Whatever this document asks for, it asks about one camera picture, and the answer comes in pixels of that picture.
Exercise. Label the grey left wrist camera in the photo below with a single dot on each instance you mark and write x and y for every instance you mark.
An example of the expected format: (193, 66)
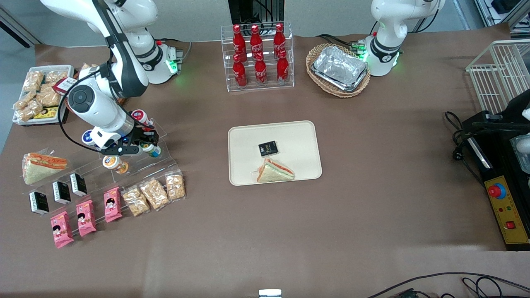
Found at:
(523, 145)

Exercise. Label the red cola bottle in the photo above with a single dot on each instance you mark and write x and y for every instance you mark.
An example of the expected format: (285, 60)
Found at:
(237, 39)
(279, 37)
(283, 69)
(256, 39)
(239, 74)
(260, 72)

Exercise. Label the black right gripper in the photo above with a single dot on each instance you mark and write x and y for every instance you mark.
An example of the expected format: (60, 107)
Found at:
(142, 135)

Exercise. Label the black control box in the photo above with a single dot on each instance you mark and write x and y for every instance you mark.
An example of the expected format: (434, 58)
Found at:
(492, 165)

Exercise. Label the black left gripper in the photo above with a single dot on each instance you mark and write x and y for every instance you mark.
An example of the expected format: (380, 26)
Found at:
(517, 106)

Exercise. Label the metal frame shelf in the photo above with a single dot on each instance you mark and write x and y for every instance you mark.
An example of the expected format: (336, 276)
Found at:
(501, 10)

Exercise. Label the green cap gum bottle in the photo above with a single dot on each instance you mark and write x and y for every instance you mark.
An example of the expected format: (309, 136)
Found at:
(154, 152)

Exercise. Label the red cookie box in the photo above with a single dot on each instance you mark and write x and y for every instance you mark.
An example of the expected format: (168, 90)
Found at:
(64, 85)

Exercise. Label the black white snack box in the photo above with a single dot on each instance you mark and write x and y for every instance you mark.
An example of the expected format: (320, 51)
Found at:
(39, 203)
(78, 184)
(62, 192)

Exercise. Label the clear acrylic snack stand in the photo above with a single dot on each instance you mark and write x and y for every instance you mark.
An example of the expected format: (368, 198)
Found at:
(96, 186)

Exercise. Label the beige plastic tray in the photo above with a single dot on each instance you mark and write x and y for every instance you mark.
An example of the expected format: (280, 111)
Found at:
(298, 140)

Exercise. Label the wicker basket with foil trays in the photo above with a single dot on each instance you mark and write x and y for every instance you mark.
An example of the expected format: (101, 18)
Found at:
(314, 54)

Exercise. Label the clear acrylic gum stand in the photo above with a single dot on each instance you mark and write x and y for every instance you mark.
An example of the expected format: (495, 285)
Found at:
(136, 165)

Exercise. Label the dark metal frame bar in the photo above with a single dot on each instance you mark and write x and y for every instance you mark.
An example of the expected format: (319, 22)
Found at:
(18, 27)

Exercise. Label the blue cap gum bottle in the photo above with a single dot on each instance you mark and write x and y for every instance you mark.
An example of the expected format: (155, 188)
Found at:
(87, 136)

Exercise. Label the white rectangular snack tray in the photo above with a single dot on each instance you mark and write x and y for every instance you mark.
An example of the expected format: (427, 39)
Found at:
(68, 70)

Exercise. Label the small black chocolate box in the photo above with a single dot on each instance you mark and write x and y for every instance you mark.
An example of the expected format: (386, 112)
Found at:
(268, 148)

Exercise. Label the aluminium foil tray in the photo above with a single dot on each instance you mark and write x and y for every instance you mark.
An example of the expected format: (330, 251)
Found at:
(339, 66)

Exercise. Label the black left wrist mount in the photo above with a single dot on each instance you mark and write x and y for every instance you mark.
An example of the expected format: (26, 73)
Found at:
(515, 107)

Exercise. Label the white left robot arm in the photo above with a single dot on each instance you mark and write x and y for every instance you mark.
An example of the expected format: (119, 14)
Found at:
(383, 49)

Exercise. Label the red cap gum bottle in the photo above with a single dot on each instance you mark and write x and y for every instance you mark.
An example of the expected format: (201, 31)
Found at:
(140, 117)

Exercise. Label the yellow black small box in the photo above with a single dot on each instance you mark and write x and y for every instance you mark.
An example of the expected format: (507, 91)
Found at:
(46, 112)

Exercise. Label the round wicker snack basket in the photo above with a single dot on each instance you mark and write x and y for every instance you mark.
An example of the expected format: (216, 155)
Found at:
(122, 100)

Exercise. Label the pink snack pack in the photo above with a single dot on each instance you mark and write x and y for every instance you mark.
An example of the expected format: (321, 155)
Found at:
(61, 229)
(112, 205)
(86, 218)

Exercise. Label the wrapped triangle sandwich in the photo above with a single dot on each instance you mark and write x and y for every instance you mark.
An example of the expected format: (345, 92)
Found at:
(41, 165)
(274, 171)

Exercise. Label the black equipment cabinet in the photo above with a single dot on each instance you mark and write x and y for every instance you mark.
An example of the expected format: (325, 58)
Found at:
(248, 10)

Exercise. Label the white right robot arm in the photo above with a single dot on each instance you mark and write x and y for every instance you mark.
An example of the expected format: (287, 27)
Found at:
(99, 103)

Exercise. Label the orange cap gum bottle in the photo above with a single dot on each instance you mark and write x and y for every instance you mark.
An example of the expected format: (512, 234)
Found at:
(114, 163)

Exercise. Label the clear acrylic bottle rack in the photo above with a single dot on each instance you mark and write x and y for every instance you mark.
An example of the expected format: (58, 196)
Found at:
(269, 82)

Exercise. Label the red emergency stop button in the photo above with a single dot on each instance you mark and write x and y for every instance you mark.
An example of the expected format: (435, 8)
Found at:
(497, 190)

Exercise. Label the white device edge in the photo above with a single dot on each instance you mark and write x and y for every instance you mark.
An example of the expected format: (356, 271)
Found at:
(270, 294)

